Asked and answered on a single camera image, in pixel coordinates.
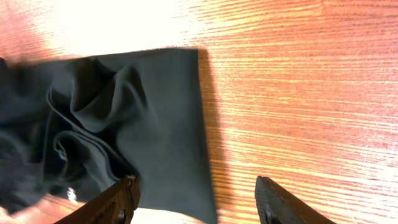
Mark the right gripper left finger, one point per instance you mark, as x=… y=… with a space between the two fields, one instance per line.
x=115 y=205

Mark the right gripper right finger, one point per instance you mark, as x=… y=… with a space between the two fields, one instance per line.
x=276 y=205

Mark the black polo shirt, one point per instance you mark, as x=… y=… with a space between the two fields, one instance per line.
x=73 y=128

